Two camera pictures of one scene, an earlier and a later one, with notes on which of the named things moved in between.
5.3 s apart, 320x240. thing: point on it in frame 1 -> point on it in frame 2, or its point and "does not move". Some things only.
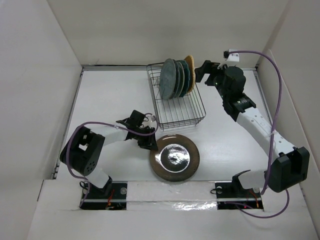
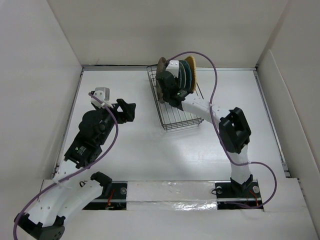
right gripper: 208,67 -> 175,79
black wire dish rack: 187,110 does not move
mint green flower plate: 181,79 does not move
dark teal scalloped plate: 186,77 does not move
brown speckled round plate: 177,158 -> 161,67
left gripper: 149,143 -> 127,114
